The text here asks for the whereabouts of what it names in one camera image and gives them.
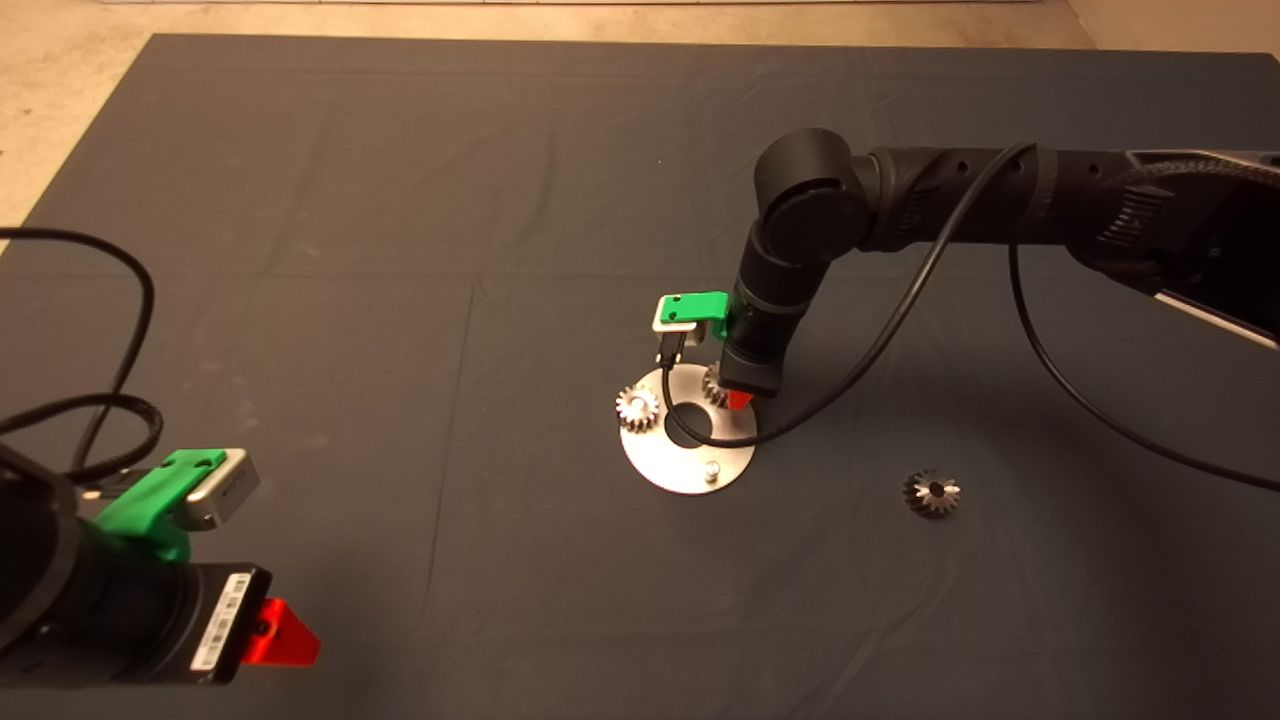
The green left camera mount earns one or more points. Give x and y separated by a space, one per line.
145 500

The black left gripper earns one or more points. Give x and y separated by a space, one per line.
165 625

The green right camera mount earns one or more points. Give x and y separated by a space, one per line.
700 303

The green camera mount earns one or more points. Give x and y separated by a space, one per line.
700 303
145 500

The dark grey table cloth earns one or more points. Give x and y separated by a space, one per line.
400 200

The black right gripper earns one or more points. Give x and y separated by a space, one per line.
755 355

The round metal carrier plate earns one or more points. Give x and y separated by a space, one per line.
660 465

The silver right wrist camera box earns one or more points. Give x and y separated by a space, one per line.
672 325

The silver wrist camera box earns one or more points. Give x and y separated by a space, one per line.
672 325
228 490

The steel planetary gear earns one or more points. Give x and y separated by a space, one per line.
712 388
637 410
930 493

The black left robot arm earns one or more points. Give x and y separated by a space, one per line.
40 570

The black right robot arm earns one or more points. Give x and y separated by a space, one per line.
810 200

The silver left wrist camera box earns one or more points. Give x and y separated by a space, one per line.
228 490

